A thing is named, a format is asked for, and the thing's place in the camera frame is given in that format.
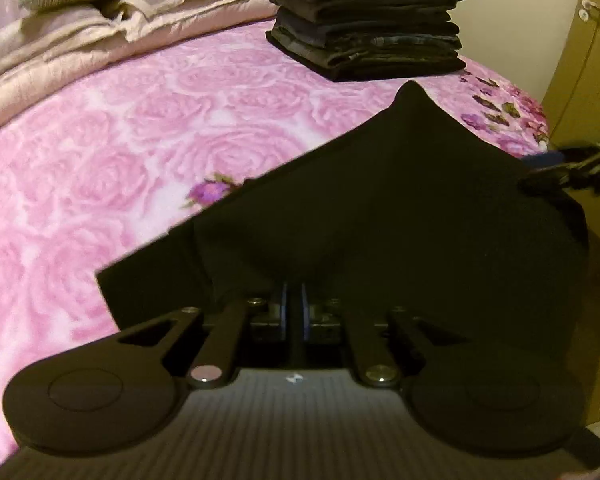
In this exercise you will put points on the black zip fleece jacket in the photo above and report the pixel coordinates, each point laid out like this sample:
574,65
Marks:
380,200

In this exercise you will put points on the pink floral blanket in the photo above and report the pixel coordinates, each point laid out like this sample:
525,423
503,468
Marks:
105,160

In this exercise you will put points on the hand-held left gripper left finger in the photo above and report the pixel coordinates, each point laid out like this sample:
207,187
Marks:
282,307

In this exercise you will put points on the tan wooden wardrobe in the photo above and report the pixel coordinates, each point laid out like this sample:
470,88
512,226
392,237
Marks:
585,85

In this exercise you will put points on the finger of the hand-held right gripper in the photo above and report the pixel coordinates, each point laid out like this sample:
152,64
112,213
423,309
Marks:
545,180

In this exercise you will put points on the folded beige comforter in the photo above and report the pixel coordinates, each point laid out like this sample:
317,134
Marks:
80,35

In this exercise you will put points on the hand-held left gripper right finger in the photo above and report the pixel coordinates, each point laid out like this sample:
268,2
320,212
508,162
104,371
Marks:
304,310

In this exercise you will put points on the stack of folded dark clothes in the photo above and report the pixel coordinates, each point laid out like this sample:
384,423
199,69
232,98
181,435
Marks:
365,15

